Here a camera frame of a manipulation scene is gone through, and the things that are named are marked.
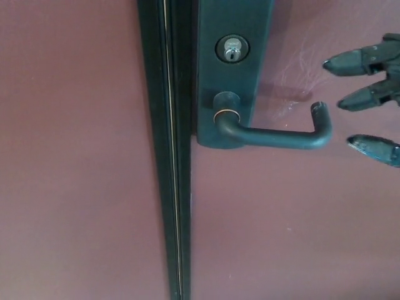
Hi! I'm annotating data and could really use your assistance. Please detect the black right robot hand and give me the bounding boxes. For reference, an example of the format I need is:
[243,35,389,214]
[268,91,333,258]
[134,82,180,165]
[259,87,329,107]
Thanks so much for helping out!
[322,32,400,168]

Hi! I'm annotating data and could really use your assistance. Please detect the black lever door handle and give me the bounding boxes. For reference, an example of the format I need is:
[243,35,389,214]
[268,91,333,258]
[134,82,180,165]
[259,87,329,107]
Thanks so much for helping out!
[212,91,334,151]

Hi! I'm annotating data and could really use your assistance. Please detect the maroon door leaf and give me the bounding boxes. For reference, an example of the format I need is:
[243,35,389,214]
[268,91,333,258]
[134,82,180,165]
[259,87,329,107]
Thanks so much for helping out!
[0,0,169,300]
[189,0,400,300]

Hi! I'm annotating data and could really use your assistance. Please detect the black door edge strip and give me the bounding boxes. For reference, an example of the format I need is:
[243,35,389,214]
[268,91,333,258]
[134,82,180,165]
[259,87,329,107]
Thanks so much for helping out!
[135,0,201,300]

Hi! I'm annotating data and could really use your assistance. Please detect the silver lock cylinder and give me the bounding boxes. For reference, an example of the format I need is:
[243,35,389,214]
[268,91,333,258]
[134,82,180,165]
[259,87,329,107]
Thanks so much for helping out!
[214,34,251,65]

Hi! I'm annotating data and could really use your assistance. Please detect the black handle backplate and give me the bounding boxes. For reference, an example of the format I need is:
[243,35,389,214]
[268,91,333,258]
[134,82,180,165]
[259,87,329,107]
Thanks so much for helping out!
[196,0,273,151]

